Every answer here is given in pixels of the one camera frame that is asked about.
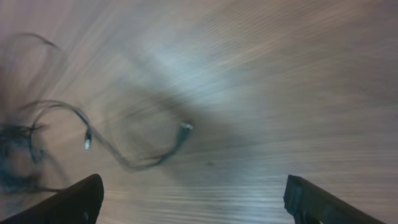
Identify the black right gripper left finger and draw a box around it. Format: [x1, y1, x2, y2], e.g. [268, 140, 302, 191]
[1, 174, 104, 224]

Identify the black right gripper ribbed right finger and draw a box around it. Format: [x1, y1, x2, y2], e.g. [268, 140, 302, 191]
[284, 175, 384, 224]

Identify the black cable bundle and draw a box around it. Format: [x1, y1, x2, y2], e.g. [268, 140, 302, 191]
[0, 32, 194, 195]

